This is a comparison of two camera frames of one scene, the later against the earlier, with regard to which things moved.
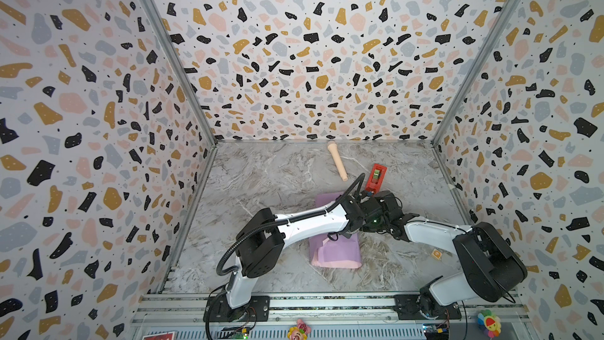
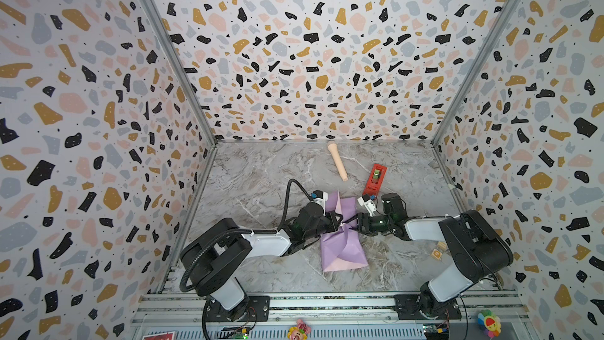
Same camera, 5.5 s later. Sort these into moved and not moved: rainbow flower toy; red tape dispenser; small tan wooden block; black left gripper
Moved: black left gripper
Not moved: small tan wooden block; rainbow flower toy; red tape dispenser
